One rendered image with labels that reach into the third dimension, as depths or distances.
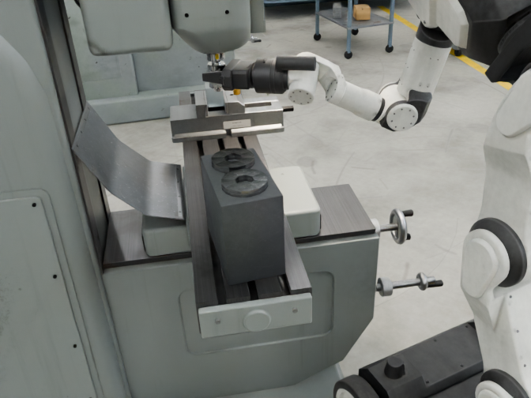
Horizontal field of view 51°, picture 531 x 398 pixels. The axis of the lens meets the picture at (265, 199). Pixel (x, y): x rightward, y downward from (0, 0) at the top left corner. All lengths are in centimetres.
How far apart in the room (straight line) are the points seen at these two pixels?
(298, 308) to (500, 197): 45
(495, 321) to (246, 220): 58
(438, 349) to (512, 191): 59
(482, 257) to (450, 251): 178
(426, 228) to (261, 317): 208
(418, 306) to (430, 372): 110
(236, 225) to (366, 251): 69
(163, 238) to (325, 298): 54
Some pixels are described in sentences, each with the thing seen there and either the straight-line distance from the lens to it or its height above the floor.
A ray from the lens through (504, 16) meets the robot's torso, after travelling 104.
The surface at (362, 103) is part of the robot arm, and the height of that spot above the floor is 117.
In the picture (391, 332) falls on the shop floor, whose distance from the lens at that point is 246.
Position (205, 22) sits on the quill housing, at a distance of 135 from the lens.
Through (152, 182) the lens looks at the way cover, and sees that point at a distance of 164.
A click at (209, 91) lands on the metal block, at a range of 172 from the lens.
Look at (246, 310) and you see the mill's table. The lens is 110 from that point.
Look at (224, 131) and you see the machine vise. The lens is 173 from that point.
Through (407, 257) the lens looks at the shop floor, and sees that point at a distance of 287.
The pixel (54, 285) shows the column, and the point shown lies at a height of 79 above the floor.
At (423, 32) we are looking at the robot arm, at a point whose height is 135.
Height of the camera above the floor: 170
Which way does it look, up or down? 31 degrees down
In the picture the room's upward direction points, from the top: 3 degrees counter-clockwise
